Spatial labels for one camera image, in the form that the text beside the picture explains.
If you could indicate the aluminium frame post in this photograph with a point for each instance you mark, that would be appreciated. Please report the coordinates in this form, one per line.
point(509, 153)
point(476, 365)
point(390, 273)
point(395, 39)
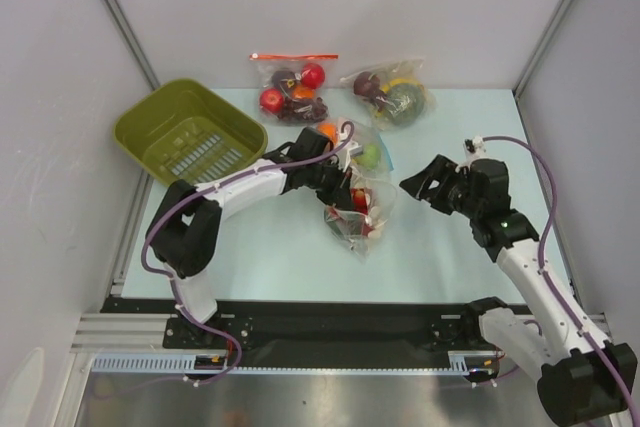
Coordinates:
point(550, 31)
point(131, 41)

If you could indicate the clear bag with melon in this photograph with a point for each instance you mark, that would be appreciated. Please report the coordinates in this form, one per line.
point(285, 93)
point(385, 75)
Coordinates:
point(392, 93)

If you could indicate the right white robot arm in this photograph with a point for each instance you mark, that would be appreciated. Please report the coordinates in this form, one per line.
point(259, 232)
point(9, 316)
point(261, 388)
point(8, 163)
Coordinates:
point(579, 373)

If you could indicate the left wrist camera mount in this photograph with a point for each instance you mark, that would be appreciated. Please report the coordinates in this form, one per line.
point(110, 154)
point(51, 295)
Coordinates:
point(348, 150)

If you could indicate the blue zip citrus bag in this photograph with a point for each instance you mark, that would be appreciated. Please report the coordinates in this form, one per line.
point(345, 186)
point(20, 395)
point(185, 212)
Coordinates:
point(375, 162)

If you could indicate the olive green plastic basket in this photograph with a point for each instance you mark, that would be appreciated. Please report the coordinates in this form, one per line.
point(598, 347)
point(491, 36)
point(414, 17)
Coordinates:
point(185, 131)

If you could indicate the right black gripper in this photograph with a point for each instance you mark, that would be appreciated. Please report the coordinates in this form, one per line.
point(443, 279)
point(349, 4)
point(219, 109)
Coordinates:
point(447, 192)

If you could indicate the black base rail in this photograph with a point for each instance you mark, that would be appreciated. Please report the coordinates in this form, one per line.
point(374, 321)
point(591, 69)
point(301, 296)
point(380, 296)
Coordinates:
point(268, 329)

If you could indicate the polka dot strawberry bag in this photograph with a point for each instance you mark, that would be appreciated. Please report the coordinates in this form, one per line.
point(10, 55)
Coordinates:
point(360, 227)

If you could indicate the white cable duct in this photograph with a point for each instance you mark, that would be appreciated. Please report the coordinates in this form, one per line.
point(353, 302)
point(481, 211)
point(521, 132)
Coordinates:
point(453, 363)

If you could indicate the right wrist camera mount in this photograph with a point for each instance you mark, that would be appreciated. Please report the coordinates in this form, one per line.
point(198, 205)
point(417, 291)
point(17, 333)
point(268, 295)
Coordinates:
point(474, 150)

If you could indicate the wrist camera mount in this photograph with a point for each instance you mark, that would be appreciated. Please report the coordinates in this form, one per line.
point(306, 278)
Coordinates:
point(348, 150)
point(474, 150)

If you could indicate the aluminium frame post left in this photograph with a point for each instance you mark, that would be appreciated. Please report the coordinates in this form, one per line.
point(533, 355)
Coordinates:
point(131, 41)

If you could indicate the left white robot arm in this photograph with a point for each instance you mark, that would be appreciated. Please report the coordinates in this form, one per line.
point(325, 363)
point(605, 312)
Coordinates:
point(181, 240)

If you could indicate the aluminium frame post right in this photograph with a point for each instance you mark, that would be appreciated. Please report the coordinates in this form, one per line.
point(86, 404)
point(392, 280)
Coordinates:
point(550, 31)

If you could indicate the red zip fruit bag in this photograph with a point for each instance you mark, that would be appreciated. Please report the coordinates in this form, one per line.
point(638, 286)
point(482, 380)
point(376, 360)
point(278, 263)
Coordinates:
point(292, 87)

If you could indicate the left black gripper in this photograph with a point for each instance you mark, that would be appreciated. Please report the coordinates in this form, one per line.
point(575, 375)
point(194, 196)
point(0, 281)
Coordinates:
point(339, 194)

